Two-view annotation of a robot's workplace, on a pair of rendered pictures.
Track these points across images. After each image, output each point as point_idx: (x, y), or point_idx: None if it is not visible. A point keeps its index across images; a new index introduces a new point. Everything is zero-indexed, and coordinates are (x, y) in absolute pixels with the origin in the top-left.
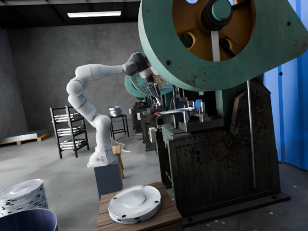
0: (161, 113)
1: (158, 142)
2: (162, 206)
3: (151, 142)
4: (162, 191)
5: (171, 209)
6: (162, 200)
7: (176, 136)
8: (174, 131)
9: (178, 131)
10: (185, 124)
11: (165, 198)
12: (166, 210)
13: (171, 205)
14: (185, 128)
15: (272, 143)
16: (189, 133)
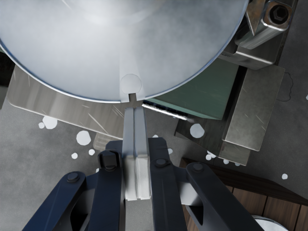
0: (81, 100)
1: (8, 79)
2: (287, 227)
3: (0, 109)
4: (245, 199)
5: (306, 217)
6: (273, 216)
7: (264, 134)
8: (184, 88)
9: (201, 79)
10: (267, 63)
11: (269, 207)
12: (302, 226)
13: (295, 209)
14: (259, 67)
15: None
16: (277, 73)
